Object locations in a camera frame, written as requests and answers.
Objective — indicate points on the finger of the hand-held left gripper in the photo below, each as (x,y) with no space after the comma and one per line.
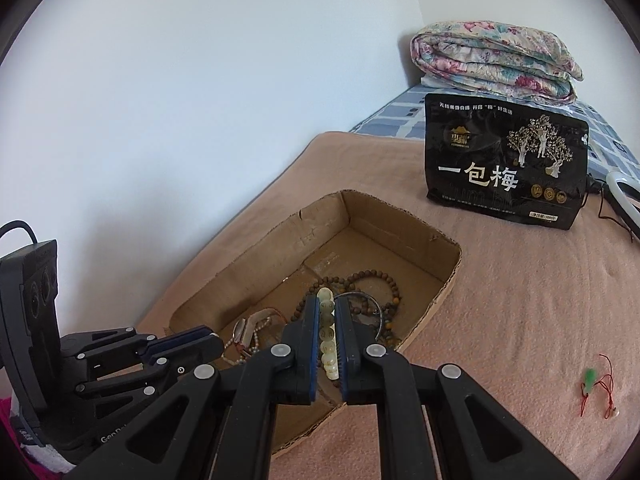
(130,379)
(190,335)

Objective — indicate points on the black snack bag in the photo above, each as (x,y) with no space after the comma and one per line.
(500,185)

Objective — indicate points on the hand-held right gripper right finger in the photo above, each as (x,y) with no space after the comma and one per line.
(344,350)

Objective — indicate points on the folded floral quilt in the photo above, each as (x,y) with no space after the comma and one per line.
(495,60)

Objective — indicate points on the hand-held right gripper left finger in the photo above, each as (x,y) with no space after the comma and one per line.
(314,345)

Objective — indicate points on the dark metal bangle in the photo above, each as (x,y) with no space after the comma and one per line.
(381,317)

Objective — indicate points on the blue checked bedsheet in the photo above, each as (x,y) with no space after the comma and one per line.
(395,120)

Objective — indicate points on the cardboard box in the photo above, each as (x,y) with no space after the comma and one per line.
(380,240)

